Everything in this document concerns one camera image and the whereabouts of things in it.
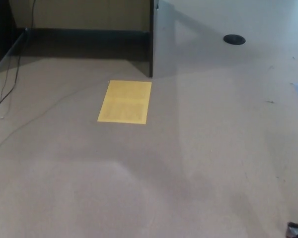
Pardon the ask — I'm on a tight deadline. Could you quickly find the yellow paper sheet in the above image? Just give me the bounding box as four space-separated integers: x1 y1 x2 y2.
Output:
97 80 152 124

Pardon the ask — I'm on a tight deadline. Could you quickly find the glossy grey desk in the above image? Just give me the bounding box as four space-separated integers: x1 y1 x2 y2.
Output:
149 0 298 80

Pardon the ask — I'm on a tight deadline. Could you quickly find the black round desk grommet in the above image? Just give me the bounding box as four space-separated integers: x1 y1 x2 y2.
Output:
223 34 246 46

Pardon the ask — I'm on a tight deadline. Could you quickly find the grey floor cable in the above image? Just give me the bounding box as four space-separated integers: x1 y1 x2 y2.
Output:
0 81 110 156

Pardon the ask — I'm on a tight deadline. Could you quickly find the thick black floor cable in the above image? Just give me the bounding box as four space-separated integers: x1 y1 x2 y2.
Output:
0 0 37 116

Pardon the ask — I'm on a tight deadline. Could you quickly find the thin black floor cable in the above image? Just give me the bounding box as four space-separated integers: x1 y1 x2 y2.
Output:
0 53 11 105

